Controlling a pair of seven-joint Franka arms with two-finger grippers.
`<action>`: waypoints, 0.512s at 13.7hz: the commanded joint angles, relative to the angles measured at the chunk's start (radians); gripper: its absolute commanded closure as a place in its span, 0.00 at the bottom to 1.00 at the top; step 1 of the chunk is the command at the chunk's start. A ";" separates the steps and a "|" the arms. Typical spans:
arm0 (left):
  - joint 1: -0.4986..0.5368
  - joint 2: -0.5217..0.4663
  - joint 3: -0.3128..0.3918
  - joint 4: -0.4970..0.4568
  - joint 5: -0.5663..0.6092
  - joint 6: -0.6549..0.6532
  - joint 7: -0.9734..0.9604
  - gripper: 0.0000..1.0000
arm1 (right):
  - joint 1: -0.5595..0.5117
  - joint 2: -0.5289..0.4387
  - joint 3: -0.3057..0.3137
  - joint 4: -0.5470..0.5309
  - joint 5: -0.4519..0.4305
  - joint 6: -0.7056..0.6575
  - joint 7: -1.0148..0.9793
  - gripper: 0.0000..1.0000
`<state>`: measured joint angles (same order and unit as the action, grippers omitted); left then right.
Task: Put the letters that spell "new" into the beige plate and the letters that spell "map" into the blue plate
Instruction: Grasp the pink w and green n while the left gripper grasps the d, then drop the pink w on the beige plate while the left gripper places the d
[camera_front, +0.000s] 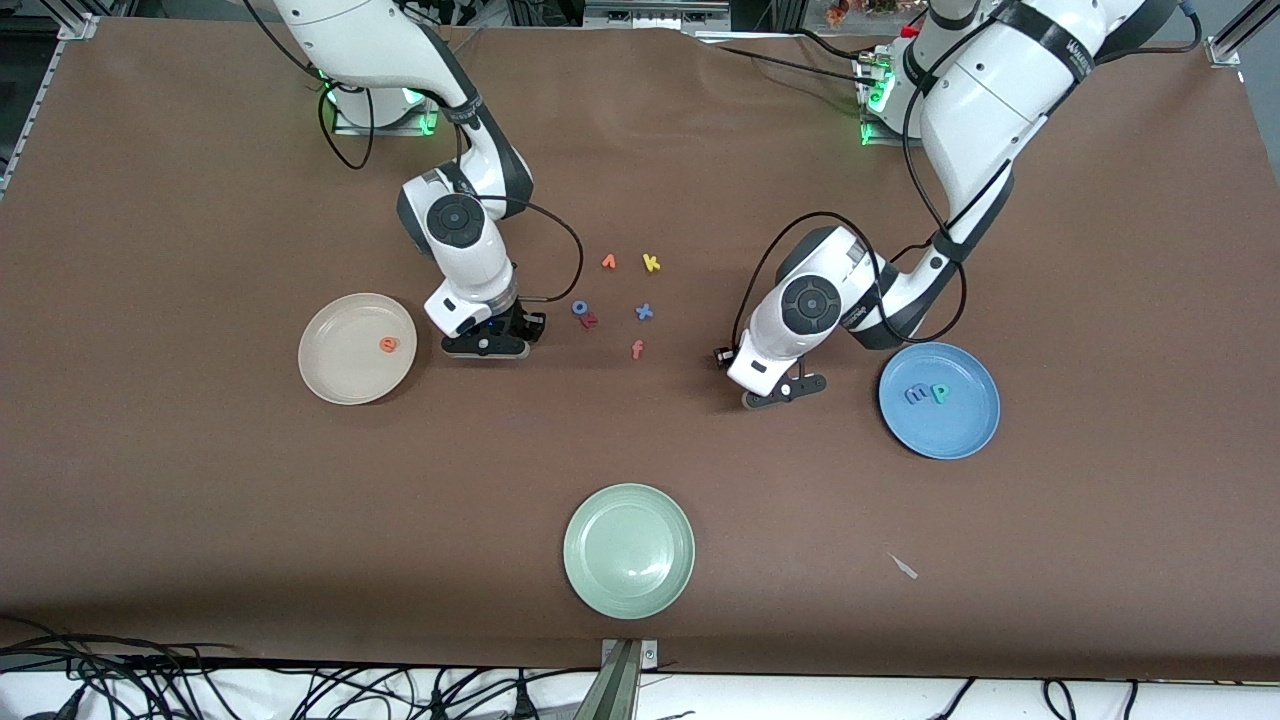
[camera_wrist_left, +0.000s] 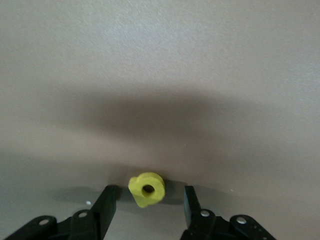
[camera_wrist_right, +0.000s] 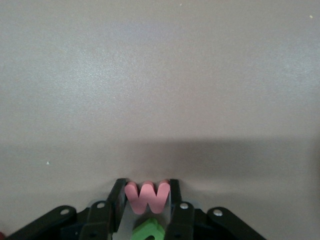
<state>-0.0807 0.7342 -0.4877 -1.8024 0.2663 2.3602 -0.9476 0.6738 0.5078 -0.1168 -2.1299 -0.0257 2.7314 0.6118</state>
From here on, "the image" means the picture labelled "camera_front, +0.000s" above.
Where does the blue round plate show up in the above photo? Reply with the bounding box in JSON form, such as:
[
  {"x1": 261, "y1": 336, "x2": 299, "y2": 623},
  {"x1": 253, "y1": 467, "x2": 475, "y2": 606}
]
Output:
[{"x1": 878, "y1": 342, "x2": 1001, "y2": 461}]

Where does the beige round plate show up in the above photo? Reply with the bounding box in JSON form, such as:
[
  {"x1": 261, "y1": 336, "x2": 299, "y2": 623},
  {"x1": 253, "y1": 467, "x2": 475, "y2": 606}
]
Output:
[{"x1": 298, "y1": 292, "x2": 418, "y2": 406}]

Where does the pale green round plate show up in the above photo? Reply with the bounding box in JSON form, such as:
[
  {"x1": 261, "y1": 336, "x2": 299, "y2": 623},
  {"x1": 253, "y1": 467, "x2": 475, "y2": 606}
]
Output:
[{"x1": 563, "y1": 483, "x2": 696, "y2": 621}]

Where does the brown table cover sheet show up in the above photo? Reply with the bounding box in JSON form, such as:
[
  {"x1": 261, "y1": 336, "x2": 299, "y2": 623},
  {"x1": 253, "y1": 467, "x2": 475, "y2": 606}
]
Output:
[{"x1": 0, "y1": 18, "x2": 1280, "y2": 681}]

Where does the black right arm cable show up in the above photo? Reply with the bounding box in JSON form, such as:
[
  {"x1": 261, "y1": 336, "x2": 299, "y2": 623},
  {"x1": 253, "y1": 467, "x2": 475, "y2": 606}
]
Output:
[{"x1": 240, "y1": 0, "x2": 585, "y2": 303}]

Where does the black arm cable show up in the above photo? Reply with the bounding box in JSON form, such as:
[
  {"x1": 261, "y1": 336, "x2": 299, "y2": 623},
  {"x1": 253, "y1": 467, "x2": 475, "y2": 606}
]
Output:
[
  {"x1": 730, "y1": 40, "x2": 1011, "y2": 351},
  {"x1": 240, "y1": 0, "x2": 585, "y2": 303}
]

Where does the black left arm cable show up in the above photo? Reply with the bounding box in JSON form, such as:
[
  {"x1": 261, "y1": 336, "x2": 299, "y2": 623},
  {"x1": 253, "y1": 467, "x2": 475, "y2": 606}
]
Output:
[{"x1": 730, "y1": 40, "x2": 1011, "y2": 351}]

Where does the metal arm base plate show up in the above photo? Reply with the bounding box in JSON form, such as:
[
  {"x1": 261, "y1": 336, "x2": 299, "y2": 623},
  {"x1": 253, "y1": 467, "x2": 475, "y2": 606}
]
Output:
[
  {"x1": 333, "y1": 85, "x2": 441, "y2": 137},
  {"x1": 855, "y1": 50, "x2": 926, "y2": 149}
]

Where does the thin black table cable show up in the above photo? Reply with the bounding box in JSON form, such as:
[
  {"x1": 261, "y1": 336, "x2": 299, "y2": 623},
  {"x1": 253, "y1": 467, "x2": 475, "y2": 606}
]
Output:
[{"x1": 695, "y1": 28, "x2": 881, "y2": 86}]

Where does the silver metal frame bar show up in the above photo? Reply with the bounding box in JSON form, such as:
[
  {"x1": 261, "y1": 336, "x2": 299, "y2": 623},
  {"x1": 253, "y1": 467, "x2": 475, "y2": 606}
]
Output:
[{"x1": 583, "y1": 0, "x2": 736, "y2": 31}]

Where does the grey metal post bracket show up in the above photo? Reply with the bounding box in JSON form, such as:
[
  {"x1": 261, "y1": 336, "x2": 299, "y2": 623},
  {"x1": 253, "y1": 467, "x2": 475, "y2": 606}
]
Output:
[{"x1": 575, "y1": 638, "x2": 659, "y2": 720}]

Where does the aluminium table frame rail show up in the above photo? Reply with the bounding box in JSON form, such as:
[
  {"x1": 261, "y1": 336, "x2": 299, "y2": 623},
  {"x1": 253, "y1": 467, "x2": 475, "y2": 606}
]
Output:
[
  {"x1": 1205, "y1": 0, "x2": 1280, "y2": 166},
  {"x1": 0, "y1": 10, "x2": 101, "y2": 196}
]

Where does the black cable tangle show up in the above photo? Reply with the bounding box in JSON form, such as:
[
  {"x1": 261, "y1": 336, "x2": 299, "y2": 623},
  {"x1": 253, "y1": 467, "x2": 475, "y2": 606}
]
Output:
[{"x1": 0, "y1": 615, "x2": 701, "y2": 720}]

